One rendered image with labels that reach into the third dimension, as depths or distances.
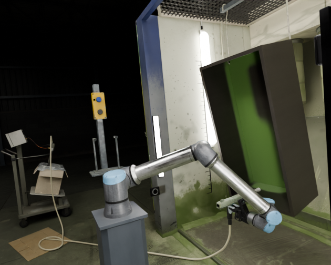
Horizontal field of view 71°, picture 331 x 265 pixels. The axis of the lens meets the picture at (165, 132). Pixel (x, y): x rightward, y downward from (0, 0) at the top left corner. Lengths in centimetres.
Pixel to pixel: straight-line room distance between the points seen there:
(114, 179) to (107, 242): 37
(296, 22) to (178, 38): 121
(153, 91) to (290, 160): 138
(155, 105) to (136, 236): 130
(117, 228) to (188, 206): 129
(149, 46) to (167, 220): 181
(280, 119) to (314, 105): 155
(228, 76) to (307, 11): 104
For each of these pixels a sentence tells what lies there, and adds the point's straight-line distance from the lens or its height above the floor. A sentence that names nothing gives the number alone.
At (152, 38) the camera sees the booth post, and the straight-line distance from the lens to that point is 253.
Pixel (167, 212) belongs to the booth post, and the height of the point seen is 25.
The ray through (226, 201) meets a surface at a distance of 190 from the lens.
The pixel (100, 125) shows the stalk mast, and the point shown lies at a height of 122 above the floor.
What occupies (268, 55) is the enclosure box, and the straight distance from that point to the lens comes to 169.
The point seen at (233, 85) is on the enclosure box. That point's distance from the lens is 229.
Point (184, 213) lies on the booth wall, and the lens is 269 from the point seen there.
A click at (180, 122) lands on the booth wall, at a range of 250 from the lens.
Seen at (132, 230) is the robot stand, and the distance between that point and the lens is 158.
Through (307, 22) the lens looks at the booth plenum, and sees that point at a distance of 287.
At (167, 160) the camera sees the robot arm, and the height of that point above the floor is 95.
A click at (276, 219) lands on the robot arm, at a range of 161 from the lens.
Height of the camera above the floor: 123
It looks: 3 degrees down
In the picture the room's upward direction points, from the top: 5 degrees counter-clockwise
